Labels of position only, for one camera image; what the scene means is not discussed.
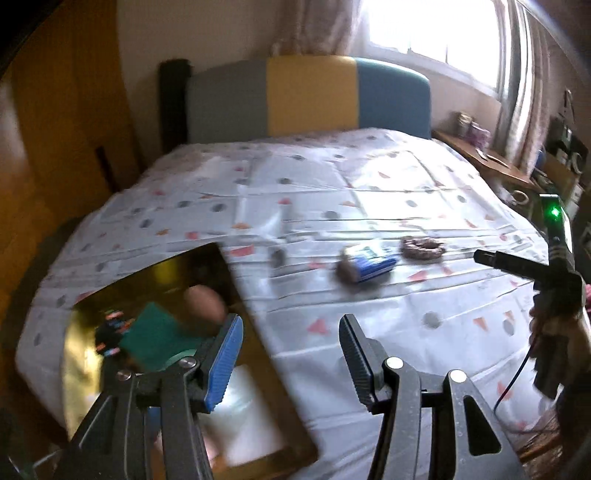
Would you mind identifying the brown egg-shaped makeup sponge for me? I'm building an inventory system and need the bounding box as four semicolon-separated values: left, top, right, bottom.
182;285;227;335

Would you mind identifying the green yellow scouring sponge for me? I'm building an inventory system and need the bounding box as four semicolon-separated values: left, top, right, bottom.
119;301;208;372

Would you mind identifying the person's right hand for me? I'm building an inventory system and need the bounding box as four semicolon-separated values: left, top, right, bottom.
529;300;591;370

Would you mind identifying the window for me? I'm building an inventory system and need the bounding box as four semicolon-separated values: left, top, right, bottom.
360;0;513;100

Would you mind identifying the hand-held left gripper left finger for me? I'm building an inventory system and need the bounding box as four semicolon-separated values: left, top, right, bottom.
53;314;245;480

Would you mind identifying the beige patterned curtain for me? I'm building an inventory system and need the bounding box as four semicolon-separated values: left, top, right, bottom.
272;0;365;58
496;0;564;174

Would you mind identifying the cluttered side shelf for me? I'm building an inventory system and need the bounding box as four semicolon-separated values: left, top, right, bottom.
542;88;591;208

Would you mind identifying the wooden desk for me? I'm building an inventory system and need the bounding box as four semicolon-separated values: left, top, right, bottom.
431;129;541;192

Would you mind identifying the brown patterned scrunchie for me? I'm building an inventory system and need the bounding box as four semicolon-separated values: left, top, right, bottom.
399;235;448;260

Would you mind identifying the white foam sponge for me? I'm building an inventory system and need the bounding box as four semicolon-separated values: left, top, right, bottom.
203;364;289;464

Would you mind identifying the black red cable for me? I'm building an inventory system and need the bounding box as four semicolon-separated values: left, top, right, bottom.
493;335;539;411

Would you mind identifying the gold rectangular tray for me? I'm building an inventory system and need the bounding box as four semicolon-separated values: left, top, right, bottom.
14;242;319;480

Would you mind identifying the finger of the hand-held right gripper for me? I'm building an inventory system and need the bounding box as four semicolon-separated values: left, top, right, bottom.
474;249;552;280

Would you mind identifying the dark fuzzy hair bun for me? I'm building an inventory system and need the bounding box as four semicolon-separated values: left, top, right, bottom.
335;258;363;284

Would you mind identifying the blue white packet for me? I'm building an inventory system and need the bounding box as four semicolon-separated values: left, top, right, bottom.
344;244;399;283

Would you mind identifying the printed white bedsheet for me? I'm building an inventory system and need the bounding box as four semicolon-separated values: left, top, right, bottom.
14;127;573;480

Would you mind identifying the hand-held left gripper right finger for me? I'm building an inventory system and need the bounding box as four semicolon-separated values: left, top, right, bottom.
338;314;527;480

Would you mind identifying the grey yellow blue headboard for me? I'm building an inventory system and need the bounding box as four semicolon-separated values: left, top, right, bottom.
185;55;432;146

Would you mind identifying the wooden wardrobe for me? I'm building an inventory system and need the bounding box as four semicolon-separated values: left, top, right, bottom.
0;0;139;259

